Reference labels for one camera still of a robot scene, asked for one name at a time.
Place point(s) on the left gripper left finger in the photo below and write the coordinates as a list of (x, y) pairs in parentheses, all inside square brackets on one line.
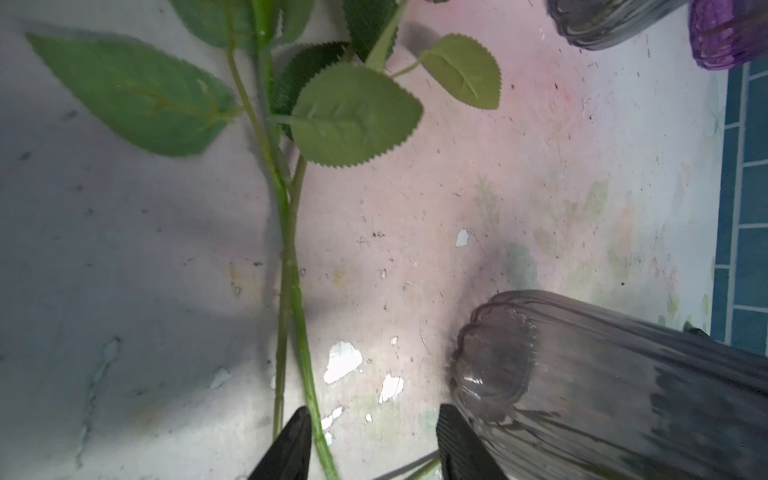
[(288, 458)]

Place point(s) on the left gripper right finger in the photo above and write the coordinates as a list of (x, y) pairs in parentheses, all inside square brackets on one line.
[(462, 454)]

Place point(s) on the dark purple glass vase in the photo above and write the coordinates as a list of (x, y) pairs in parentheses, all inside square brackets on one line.
[(561, 389)]

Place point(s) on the red carnation stem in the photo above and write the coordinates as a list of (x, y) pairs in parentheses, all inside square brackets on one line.
[(336, 106)]

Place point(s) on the orange rose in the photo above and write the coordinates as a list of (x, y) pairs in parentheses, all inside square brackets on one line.
[(170, 107)]

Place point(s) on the pink glass vase with ribbon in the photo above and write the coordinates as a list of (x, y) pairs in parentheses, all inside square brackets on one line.
[(600, 24)]

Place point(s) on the purple blue gradient vase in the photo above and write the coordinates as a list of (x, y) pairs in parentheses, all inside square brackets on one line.
[(727, 33)]

